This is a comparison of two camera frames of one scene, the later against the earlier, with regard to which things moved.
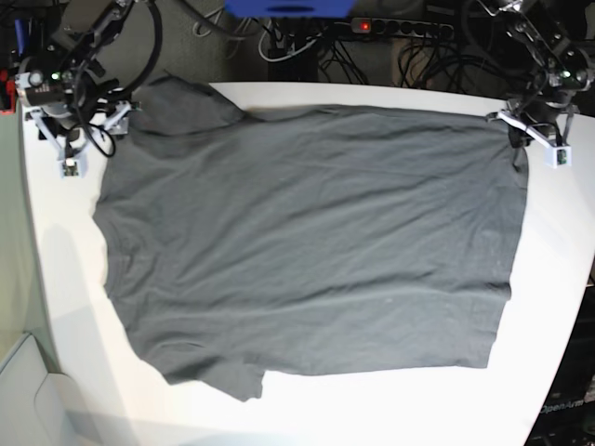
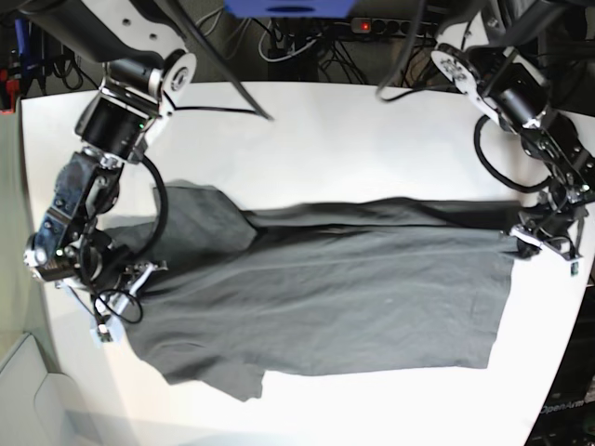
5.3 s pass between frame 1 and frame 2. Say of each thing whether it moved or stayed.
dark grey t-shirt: moved
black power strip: stayed
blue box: stayed
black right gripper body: moved
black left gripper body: moved
